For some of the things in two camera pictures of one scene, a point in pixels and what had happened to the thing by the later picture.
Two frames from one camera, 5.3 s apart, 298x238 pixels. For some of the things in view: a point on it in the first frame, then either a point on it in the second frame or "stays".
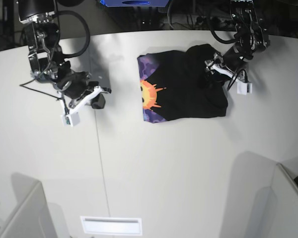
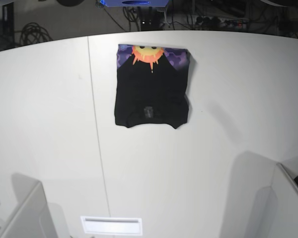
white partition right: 289,207 stays
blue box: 134,3 stays
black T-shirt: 172,87 -> 152,86
